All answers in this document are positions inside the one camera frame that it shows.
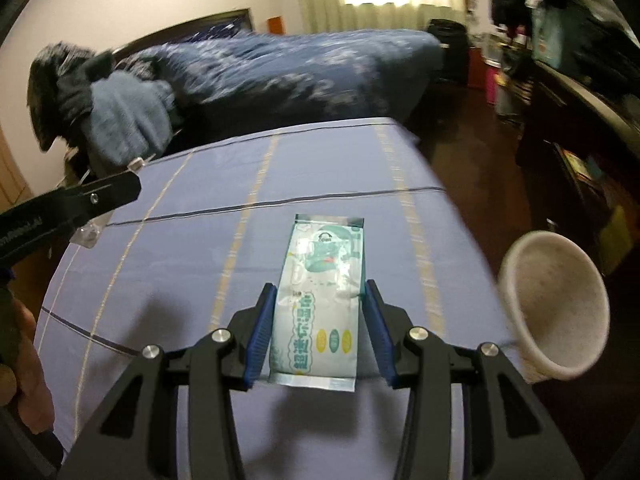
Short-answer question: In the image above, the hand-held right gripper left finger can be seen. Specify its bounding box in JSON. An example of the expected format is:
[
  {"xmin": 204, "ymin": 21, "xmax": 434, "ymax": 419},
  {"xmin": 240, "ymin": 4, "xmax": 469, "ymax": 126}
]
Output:
[{"xmin": 57, "ymin": 282, "xmax": 278, "ymax": 480}]

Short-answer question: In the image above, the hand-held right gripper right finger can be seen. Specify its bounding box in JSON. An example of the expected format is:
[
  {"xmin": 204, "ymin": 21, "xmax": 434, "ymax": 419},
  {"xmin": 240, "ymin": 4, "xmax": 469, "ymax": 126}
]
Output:
[{"xmin": 363, "ymin": 277, "xmax": 586, "ymax": 480}]

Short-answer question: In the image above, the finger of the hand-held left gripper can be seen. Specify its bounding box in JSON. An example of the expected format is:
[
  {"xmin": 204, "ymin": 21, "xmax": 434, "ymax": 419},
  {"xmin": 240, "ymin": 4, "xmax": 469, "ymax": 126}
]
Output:
[{"xmin": 49, "ymin": 171, "xmax": 143, "ymax": 233}]

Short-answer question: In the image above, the clear plastic wrapper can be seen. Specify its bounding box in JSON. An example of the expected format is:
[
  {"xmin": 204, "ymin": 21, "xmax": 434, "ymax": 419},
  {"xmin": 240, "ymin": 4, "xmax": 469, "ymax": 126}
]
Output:
[{"xmin": 74, "ymin": 156, "xmax": 147, "ymax": 249}]

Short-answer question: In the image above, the teal wet wipes packet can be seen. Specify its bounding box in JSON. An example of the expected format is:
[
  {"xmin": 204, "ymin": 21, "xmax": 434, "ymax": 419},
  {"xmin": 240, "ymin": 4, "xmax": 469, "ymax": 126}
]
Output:
[{"xmin": 269, "ymin": 213, "xmax": 366, "ymax": 392}]

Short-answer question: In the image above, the white waste bin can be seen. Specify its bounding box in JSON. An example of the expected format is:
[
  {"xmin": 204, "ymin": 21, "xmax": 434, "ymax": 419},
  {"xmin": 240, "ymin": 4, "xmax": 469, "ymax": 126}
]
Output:
[{"xmin": 497, "ymin": 230, "xmax": 611, "ymax": 386}]

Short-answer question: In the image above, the person's left hand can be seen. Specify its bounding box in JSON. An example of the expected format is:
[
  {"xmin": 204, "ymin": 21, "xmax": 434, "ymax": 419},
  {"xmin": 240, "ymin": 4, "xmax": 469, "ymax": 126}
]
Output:
[{"xmin": 0, "ymin": 302, "xmax": 56, "ymax": 432}]

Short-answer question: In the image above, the light blue fleece blanket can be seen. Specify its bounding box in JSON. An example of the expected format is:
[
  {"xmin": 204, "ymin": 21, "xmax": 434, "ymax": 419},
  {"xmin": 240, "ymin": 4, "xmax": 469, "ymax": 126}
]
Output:
[{"xmin": 81, "ymin": 70, "xmax": 176, "ymax": 167}]

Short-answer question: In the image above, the blue striped tablecloth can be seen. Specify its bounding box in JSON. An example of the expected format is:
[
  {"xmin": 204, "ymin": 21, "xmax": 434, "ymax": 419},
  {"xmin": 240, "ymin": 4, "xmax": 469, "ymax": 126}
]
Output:
[{"xmin": 35, "ymin": 116, "xmax": 532, "ymax": 480}]

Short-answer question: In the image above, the dark fur-hooded coat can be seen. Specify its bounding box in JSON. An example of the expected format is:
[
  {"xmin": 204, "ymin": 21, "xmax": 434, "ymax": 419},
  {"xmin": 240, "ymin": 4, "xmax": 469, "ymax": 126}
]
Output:
[{"xmin": 27, "ymin": 42, "xmax": 119, "ymax": 154}]

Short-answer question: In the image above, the dark wooden bed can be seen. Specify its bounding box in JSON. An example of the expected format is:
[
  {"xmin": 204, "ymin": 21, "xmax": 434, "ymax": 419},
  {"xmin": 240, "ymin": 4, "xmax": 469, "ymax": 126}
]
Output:
[{"xmin": 111, "ymin": 7, "xmax": 447, "ymax": 133}]

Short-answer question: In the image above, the blue patterned duvet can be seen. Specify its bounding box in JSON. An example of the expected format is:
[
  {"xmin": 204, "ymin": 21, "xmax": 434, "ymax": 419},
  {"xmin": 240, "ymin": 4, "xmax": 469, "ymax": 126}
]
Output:
[{"xmin": 112, "ymin": 27, "xmax": 447, "ymax": 132}]

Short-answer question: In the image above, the row of books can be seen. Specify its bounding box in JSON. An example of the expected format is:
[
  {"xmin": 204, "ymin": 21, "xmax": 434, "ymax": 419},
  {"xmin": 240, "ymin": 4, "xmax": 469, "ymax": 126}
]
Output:
[{"xmin": 564, "ymin": 150, "xmax": 637, "ymax": 252}]

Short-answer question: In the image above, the dark wooden dresser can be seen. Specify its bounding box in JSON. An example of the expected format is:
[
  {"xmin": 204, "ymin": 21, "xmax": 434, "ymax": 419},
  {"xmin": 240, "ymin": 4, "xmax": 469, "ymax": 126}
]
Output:
[{"xmin": 515, "ymin": 60, "xmax": 640, "ymax": 282}]

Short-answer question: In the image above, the pink plastic bin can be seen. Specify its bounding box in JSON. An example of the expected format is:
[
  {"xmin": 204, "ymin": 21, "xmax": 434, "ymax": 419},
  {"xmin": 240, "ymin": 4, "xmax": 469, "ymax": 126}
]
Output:
[{"xmin": 485, "ymin": 67, "xmax": 506, "ymax": 106}]

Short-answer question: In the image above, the red box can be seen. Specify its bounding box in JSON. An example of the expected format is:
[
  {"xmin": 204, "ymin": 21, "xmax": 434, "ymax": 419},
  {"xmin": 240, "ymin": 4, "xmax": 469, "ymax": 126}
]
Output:
[{"xmin": 467, "ymin": 45, "xmax": 494, "ymax": 91}]

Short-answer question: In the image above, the black suitcase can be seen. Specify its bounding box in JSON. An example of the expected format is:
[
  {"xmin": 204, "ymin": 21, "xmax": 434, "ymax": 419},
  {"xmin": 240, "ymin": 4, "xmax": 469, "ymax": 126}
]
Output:
[{"xmin": 427, "ymin": 19, "xmax": 471, "ymax": 86}]

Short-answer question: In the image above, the teal printed bag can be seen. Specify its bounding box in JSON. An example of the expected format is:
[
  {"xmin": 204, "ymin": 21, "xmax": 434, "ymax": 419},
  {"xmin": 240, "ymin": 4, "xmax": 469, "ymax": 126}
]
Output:
[{"xmin": 530, "ymin": 2, "xmax": 576, "ymax": 69}]

